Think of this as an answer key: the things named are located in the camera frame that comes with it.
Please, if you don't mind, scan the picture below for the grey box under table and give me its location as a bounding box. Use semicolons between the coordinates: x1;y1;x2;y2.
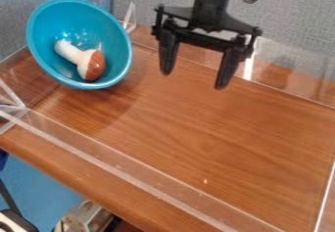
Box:
52;199;113;232

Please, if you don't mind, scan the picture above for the blue plastic bowl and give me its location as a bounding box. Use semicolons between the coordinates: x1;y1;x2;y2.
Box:
27;0;133;90

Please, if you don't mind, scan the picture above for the black and white chair part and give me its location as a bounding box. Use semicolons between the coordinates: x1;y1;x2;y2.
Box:
0;179;39;232

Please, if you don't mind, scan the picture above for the brown and white toy mushroom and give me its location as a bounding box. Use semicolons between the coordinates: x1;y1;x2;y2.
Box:
53;40;104;81

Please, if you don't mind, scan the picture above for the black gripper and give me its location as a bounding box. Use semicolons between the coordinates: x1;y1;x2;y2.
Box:
152;0;261;89

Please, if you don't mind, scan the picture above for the clear acrylic barrier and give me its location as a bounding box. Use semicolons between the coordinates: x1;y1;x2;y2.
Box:
0;1;335;232

